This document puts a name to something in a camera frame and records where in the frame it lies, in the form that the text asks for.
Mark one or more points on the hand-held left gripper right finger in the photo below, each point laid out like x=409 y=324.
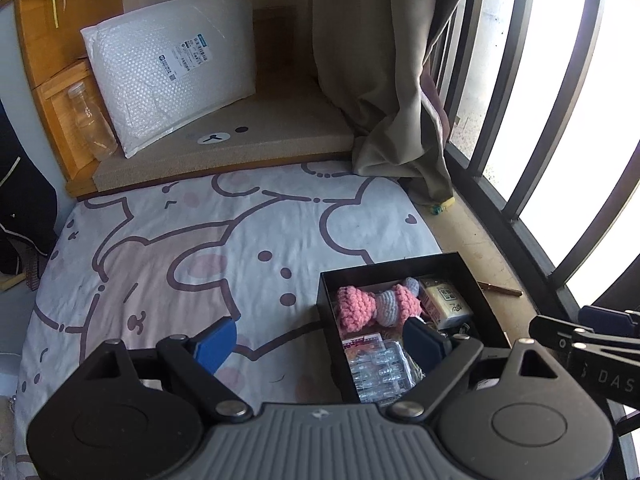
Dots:
x=427 y=345

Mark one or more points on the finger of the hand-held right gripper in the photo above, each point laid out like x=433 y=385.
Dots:
x=607 y=317
x=555 y=332

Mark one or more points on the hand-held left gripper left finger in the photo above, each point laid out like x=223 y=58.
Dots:
x=217 y=347

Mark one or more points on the yellow tissue pack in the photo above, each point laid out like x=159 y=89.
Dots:
x=445 y=302

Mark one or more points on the clear plastic case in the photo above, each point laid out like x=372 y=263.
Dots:
x=380 y=375

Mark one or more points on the red playing card box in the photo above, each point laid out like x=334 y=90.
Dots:
x=362 y=342

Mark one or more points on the pink crochet bunny doll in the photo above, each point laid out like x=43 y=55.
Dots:
x=355 y=305

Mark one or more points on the black cardboard box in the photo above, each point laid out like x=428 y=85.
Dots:
x=330 y=310

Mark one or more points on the bear print bed sheet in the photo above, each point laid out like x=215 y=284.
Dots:
x=200 y=240

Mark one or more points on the small green trinket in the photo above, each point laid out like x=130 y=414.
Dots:
x=437 y=208

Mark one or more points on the beige bear face cushion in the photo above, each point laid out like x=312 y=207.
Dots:
x=280 y=130

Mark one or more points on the black jacket white trim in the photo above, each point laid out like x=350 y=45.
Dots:
x=25 y=200

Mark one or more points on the clear plastic bottle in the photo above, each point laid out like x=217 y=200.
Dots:
x=92 y=130

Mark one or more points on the dark window grille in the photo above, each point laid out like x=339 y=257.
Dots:
x=500 y=85

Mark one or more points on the white bubble mailer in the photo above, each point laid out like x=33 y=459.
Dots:
x=165 y=70

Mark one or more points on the beige curtain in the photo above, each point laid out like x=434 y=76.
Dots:
x=375 y=60

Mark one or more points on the wooden stepped cabinet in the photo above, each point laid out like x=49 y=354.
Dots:
x=40 y=40

